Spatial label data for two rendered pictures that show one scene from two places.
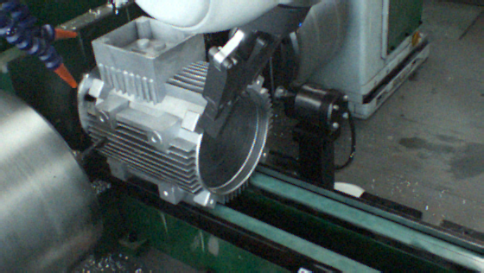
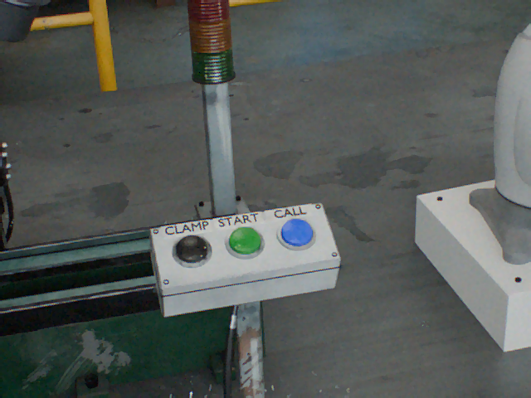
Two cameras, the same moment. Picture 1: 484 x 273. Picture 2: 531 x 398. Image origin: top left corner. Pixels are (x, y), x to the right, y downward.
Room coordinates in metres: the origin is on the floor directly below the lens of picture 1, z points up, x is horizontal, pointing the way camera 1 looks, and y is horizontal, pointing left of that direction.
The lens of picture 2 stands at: (-0.19, 0.50, 1.51)
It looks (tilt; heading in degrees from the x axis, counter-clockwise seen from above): 29 degrees down; 308
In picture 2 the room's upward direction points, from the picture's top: 3 degrees counter-clockwise
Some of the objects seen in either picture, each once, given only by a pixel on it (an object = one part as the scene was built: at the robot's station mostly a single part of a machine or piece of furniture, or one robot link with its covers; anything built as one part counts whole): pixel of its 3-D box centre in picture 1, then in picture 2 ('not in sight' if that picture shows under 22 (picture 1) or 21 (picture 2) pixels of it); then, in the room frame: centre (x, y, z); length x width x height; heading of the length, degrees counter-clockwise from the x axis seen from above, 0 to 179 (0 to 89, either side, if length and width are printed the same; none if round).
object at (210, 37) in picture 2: not in sight; (210, 31); (0.66, -0.48, 1.10); 0.06 x 0.06 x 0.04
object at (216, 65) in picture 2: not in sight; (212, 61); (0.66, -0.48, 1.05); 0.06 x 0.06 x 0.04
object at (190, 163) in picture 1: (181, 122); not in sight; (0.74, 0.08, 1.01); 0.20 x 0.19 x 0.19; 49
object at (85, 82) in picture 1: (112, 98); not in sight; (0.83, 0.20, 1.01); 0.15 x 0.02 x 0.15; 140
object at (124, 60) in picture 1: (151, 59); not in sight; (0.76, 0.12, 1.11); 0.12 x 0.11 x 0.07; 49
